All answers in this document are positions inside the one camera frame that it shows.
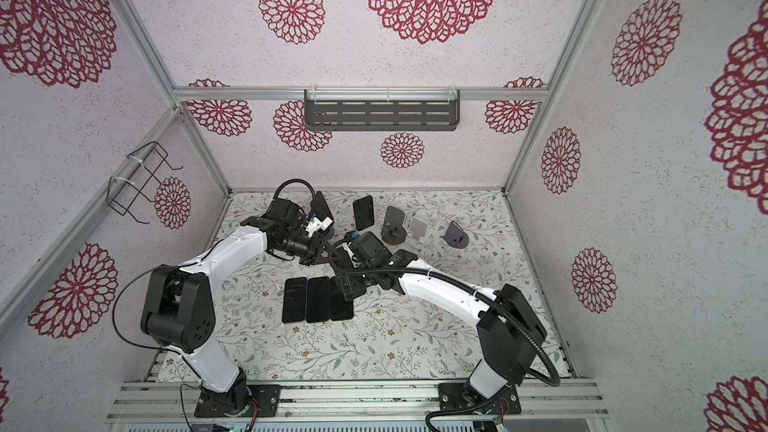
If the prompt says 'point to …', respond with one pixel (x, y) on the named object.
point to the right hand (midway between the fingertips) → (346, 272)
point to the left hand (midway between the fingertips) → (339, 262)
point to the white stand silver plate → (417, 232)
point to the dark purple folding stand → (455, 236)
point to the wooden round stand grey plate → (394, 233)
